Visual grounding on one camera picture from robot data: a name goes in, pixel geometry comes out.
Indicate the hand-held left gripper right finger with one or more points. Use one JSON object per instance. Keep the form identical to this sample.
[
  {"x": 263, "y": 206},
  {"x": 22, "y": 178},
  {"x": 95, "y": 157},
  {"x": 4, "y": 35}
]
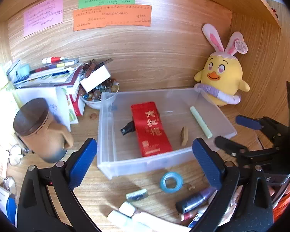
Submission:
[{"x": 205, "y": 164}]

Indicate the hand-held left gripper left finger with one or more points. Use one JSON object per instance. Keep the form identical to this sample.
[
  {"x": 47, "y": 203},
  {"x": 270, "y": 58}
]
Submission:
[{"x": 83, "y": 164}]

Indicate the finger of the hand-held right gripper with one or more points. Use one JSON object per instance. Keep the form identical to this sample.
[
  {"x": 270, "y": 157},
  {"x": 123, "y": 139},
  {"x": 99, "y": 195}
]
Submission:
[
  {"x": 229, "y": 146},
  {"x": 249, "y": 123}
]

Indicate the clear plastic bin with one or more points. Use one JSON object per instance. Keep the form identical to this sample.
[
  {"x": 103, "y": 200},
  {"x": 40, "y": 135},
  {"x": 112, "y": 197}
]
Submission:
[{"x": 111, "y": 149}]

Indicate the dark glitter tube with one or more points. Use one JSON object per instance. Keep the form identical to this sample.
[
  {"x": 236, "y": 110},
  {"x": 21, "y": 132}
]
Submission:
[{"x": 193, "y": 201}]

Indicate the pink tube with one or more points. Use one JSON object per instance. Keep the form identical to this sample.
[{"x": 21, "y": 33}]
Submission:
[{"x": 187, "y": 215}]

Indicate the white tube with white cap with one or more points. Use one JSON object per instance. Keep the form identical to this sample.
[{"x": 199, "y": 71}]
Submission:
[{"x": 154, "y": 220}]

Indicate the small wooden block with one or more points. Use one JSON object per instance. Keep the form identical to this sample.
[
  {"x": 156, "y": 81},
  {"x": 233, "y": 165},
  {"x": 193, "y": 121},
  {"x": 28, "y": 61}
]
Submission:
[{"x": 184, "y": 136}]

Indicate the pale green stick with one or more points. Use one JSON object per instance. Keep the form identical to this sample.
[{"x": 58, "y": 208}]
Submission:
[{"x": 200, "y": 122}]

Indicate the face-shaped mug with wooden lid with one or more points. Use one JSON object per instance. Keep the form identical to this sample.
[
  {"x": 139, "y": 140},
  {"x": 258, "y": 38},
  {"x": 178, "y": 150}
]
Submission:
[{"x": 46, "y": 137}]

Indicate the brown bead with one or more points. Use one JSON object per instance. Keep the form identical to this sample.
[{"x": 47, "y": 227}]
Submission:
[{"x": 93, "y": 116}]

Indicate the yellow chick plush toy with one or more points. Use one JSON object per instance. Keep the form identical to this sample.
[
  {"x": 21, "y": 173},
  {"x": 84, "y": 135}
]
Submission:
[{"x": 222, "y": 77}]

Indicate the blue and white packet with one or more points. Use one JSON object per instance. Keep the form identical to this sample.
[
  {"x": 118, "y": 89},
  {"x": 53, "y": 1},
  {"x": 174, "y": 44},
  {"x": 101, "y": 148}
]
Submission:
[{"x": 197, "y": 218}]

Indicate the black binder clip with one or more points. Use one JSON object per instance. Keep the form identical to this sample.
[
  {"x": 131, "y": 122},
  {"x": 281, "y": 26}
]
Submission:
[{"x": 128, "y": 128}]

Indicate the white bowl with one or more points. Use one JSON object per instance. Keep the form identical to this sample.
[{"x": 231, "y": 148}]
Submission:
[{"x": 93, "y": 104}]

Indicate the red and white box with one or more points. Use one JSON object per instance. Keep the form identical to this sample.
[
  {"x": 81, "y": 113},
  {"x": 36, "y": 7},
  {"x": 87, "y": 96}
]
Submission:
[{"x": 77, "y": 104}]

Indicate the red gift box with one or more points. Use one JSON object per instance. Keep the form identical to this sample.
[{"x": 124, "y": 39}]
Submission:
[{"x": 149, "y": 130}]

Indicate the eyeglasses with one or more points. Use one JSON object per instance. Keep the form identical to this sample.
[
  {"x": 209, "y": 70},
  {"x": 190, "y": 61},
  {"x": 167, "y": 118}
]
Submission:
[{"x": 14, "y": 158}]

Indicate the bowl of marbles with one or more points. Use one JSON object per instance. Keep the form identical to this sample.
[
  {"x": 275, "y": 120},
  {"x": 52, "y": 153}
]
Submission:
[{"x": 99, "y": 93}]

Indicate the orange garment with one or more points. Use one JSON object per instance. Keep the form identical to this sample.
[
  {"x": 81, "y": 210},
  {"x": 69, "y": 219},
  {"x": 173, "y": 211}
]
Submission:
[{"x": 284, "y": 207}]

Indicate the white cardboard box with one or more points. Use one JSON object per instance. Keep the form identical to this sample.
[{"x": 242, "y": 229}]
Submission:
[{"x": 95, "y": 79}]

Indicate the blue and white badge card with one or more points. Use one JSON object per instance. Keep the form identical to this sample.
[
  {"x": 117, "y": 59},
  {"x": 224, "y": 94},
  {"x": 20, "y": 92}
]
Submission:
[{"x": 4, "y": 203}]

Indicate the stack of books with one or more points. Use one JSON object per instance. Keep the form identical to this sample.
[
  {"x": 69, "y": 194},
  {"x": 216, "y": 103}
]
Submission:
[{"x": 48, "y": 77}]

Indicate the wooden shelf board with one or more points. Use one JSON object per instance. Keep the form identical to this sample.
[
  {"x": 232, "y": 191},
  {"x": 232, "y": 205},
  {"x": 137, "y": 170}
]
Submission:
[{"x": 261, "y": 2}]

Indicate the orange paper note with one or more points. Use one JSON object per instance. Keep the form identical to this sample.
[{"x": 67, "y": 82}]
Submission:
[{"x": 111, "y": 18}]

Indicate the pink paper note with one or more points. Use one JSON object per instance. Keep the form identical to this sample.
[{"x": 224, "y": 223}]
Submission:
[{"x": 43, "y": 14}]

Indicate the green paper note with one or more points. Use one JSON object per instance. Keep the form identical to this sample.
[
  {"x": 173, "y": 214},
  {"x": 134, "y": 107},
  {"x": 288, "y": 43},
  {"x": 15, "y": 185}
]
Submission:
[{"x": 106, "y": 2}]

